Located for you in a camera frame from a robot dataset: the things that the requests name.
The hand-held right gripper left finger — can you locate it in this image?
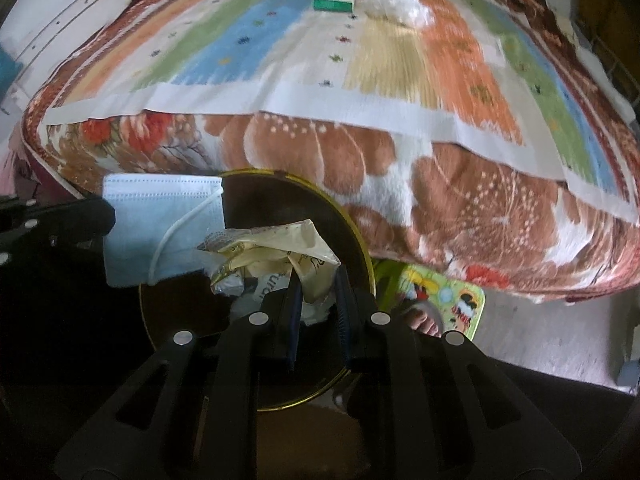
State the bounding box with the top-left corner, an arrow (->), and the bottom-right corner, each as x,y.
54,280 -> 304,480

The brown floral blanket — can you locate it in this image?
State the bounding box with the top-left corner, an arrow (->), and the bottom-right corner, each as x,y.
20,0 -> 640,306

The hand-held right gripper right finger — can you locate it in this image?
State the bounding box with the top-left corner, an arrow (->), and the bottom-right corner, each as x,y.
334,266 -> 585,480

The striped colourful mat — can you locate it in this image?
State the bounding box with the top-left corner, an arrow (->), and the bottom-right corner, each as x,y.
42,0 -> 640,223

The dark bin with gold rim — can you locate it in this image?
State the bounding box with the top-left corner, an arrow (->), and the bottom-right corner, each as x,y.
137,167 -> 376,411

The blue face mask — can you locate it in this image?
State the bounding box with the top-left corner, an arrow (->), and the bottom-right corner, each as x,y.
101,173 -> 226,288

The clear crumpled plastic wrap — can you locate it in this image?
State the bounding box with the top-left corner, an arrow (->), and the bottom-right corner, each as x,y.
367,0 -> 436,27

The white bed headboard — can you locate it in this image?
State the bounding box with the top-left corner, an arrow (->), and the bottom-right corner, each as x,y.
0,0 -> 186,116

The brown furniture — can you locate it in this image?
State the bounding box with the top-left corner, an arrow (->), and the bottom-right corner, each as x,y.
570,0 -> 640,51

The person's foot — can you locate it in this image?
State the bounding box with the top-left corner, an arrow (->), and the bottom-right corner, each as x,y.
407,307 -> 443,338

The colourful cartoon floor mat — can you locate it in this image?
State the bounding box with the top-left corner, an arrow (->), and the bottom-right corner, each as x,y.
372,257 -> 488,341

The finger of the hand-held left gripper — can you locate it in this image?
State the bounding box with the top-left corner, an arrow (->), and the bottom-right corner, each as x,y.
0,196 -> 117,271

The white cloth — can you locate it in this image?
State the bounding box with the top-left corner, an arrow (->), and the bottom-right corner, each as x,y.
575,45 -> 638,121

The yellow snack wrapper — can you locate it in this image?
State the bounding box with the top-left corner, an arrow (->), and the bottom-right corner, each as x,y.
197,219 -> 342,306

